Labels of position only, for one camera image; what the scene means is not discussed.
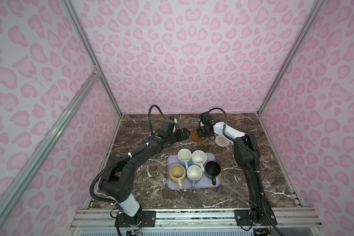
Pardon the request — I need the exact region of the brown wooden round coaster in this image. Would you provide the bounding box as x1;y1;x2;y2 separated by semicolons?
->
190;130;205;142

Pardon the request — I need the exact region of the multicolour braided round coaster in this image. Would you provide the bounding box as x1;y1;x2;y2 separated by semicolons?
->
215;135;231;148

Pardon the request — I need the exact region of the light blue mug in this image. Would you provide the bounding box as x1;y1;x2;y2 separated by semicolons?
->
178;148;192;170

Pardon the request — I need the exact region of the white speckled mug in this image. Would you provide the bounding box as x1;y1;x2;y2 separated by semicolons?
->
191;150;207;172

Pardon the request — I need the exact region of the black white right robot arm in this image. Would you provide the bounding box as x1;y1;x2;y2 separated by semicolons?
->
197;111;277;227

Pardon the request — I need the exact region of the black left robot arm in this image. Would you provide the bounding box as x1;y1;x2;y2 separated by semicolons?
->
89;117;190;227

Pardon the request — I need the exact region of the black mug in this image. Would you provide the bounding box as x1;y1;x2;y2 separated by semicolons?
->
205;161;221;186

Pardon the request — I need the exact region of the yellow beige mug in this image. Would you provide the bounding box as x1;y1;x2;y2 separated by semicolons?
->
169;164;186;190

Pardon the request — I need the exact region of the lilac white mug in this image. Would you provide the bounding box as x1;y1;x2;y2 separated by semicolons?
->
186;165;203;189

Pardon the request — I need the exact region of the lilac plastic tray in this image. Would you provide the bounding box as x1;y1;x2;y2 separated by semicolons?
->
167;152;221;191

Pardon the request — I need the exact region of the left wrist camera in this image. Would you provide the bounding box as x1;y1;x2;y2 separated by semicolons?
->
169;117;178;132

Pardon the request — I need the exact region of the right black corrugated cable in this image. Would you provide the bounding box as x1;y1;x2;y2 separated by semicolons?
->
206;107;279;236

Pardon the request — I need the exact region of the black corrugated cable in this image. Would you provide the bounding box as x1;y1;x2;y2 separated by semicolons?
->
206;107;279;236
89;104;167;204

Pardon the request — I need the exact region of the left black corrugated cable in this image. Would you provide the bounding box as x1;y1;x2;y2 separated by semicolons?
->
89;104;167;204

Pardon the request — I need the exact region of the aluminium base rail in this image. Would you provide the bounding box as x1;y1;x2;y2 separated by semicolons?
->
67;207;326;236

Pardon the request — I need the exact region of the aluminium frame strut right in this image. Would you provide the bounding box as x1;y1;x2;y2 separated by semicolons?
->
257;0;327;117

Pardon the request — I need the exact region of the aluminium frame struts left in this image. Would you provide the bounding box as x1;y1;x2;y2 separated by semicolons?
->
0;1;119;236

